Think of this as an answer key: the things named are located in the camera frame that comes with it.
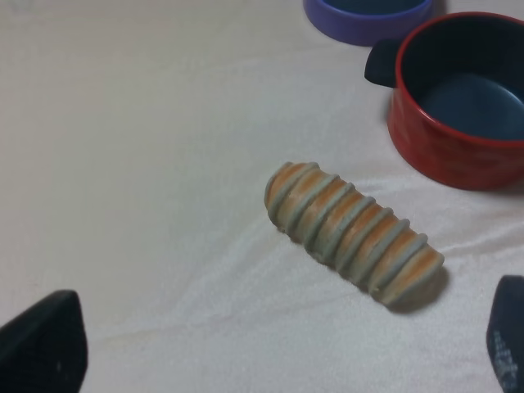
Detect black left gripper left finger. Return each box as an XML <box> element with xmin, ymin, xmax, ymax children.
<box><xmin>1</xmin><ymin>290</ymin><xmax>88</xmax><ymax>393</ymax></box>

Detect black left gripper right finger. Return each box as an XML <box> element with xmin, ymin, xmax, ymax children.
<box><xmin>486</xmin><ymin>275</ymin><xmax>523</xmax><ymax>392</ymax></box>

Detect striped bread roll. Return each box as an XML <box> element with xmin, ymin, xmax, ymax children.
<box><xmin>264</xmin><ymin>162</ymin><xmax>445</xmax><ymax>309</ymax></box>

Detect purple frying pan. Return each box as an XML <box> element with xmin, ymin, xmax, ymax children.
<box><xmin>303</xmin><ymin>1</ymin><xmax>434</xmax><ymax>47</ymax></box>

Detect red pot black handles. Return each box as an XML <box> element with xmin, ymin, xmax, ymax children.
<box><xmin>364</xmin><ymin>11</ymin><xmax>523</xmax><ymax>191</ymax></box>

